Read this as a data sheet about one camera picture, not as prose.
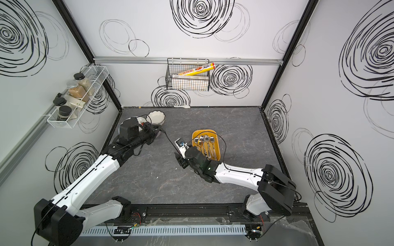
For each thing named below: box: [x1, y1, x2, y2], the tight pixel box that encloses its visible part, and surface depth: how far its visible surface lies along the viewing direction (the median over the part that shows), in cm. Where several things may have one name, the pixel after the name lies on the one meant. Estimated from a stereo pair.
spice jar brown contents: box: [68, 85, 89, 104], surface depth 72 cm
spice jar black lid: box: [73, 72, 92, 92], surface depth 75 cm
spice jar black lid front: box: [52, 97, 67, 107], surface depth 64 cm
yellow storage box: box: [191, 129, 221, 162], surface depth 101 cm
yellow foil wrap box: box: [178, 62, 216, 76], surface depth 91 cm
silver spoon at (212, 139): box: [209, 136, 218, 161], surface depth 101 cm
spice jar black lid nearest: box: [56, 105, 72, 121], surface depth 64 cm
